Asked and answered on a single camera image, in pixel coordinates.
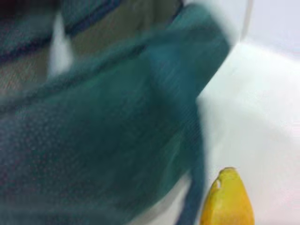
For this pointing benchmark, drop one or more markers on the dark teal insulated bag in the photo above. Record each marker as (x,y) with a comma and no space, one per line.
(105,129)

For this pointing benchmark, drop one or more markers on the yellow banana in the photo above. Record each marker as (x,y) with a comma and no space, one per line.
(227,204)

